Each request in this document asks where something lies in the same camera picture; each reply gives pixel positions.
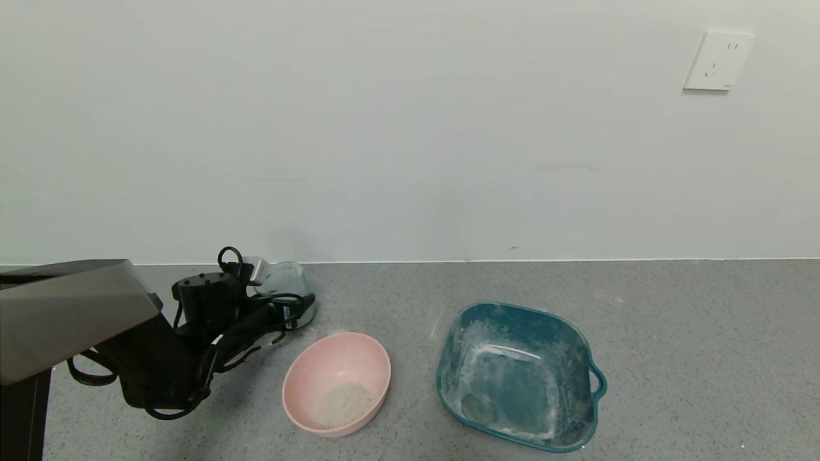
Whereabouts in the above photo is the white wall socket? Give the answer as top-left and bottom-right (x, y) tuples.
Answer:
(683, 30), (755, 92)

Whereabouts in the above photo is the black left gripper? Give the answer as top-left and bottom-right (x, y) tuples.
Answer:
(249, 293), (316, 332)

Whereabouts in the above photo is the teal plastic tray with handle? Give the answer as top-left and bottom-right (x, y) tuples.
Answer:
(436, 302), (607, 453)

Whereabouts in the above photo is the black camera cable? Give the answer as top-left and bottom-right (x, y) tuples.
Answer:
(144, 246), (307, 421)

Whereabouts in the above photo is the beige speckled powder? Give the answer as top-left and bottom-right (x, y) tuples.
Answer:
(316, 382), (376, 429)

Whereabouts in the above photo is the clear ribbed cup blue handle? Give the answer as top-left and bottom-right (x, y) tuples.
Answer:
(255, 261), (318, 329)

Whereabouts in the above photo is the white powder residue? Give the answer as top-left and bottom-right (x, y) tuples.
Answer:
(448, 320), (580, 444)

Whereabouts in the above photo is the pink plastic bowl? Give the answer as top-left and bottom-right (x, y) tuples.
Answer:
(282, 332), (392, 438)

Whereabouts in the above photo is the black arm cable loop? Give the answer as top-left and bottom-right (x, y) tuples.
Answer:
(67, 349), (120, 387)

